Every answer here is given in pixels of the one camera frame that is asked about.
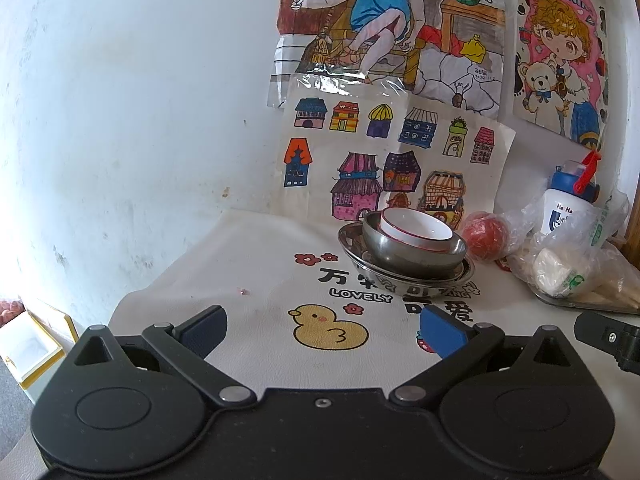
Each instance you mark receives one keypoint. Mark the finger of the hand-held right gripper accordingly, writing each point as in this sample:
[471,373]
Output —
[607,340]

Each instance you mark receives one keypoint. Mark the coloured child drawing poster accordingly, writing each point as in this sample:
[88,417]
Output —
[390,25]

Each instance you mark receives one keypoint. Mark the red ball in plastic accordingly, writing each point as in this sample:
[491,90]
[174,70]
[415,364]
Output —
[484,235]

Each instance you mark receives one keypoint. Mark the coloured bear drawing poster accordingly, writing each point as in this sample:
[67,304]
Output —
[560,60]

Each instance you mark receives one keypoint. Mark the stainless steel plate with sticker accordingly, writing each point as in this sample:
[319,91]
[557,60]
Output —
[352,246]

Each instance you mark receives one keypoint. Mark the white printed table mat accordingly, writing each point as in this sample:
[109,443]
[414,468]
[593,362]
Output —
[250,280]

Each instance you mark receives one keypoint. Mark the clear plastic bag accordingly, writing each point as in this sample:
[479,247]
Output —
[520,255]

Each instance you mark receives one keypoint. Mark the metal tray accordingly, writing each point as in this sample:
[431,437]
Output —
[565,302]

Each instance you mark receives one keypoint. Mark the red bundle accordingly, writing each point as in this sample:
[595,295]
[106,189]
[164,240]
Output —
[7,311]

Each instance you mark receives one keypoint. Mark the white bottle with blue lid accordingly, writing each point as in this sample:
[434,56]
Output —
[570,185]

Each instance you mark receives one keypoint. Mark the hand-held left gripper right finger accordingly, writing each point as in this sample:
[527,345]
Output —
[440,332]

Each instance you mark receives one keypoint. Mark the stainless steel bowl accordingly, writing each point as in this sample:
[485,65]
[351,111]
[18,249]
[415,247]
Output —
[415,262]

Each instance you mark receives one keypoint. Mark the beige wrapped bundle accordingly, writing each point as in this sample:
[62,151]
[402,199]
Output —
[620,282]

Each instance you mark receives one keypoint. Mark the white box with yellow edges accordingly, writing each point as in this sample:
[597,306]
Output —
[35,350]

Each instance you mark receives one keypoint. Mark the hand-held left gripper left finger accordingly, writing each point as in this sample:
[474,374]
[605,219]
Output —
[205,332]

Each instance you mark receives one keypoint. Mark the coloured houses drawing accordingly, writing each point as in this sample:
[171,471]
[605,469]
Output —
[350,135]

